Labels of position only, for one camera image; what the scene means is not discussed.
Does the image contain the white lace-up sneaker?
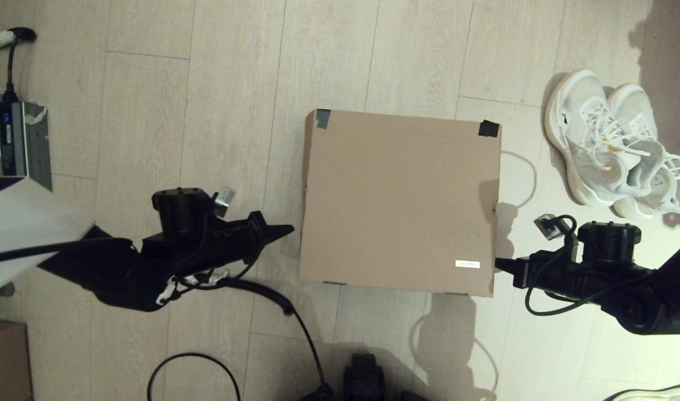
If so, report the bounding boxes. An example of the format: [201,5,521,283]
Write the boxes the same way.
[607,84,680,219]
[544,69,666,208]

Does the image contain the brown cardboard shoe box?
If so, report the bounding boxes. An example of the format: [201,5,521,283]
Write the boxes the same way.
[299,109,503,297]

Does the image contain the black grey robot base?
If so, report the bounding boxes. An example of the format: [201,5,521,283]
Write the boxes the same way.
[301,353,429,401]

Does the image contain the small brown cardboard box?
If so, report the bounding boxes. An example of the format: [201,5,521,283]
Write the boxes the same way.
[0,319,33,401]

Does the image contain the grey white chunky sneaker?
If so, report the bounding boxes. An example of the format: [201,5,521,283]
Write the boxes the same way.
[604,384,680,401]

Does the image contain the grey power supply unit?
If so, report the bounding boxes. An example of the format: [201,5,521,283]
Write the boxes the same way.
[0,101,53,192]

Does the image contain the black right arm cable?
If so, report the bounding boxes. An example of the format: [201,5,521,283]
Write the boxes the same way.
[525,214,652,317]

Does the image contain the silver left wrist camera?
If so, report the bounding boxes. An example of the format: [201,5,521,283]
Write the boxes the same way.
[213,188,236,218]

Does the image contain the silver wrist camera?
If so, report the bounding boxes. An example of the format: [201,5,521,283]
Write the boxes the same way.
[213,188,236,218]
[534,213,563,241]

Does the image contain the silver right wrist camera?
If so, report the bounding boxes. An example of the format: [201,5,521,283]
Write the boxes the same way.
[534,213,563,241]

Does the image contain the black corrugated cable conduit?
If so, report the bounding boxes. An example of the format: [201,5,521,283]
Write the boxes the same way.
[175,273,334,401]

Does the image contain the thin black cable loop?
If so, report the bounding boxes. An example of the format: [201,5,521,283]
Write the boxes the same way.
[148,353,243,401]

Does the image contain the black power cord with tape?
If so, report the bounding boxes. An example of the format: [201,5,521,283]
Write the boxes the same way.
[0,28,38,104]

